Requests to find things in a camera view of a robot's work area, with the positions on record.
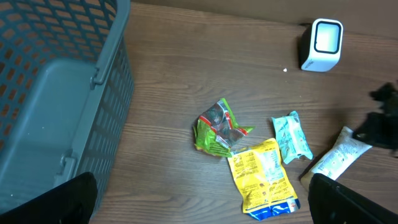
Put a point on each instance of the green snack packet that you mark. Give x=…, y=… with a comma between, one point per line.
x=217, y=130

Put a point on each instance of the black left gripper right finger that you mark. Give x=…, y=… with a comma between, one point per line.
x=331, y=202

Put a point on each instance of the white tube gold cap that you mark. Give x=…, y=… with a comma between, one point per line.
x=343, y=153

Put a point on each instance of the yellow snack packet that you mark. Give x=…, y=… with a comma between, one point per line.
x=262, y=181

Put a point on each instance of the white barcode scanner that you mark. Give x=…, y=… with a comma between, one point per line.
x=320, y=45

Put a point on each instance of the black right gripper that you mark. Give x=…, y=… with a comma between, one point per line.
x=379, y=129

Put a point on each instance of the grey plastic mesh basket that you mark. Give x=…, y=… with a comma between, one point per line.
x=66, y=87

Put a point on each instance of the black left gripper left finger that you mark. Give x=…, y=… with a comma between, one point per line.
x=71, y=202

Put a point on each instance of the teal tissue packet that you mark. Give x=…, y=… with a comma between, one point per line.
x=291, y=138

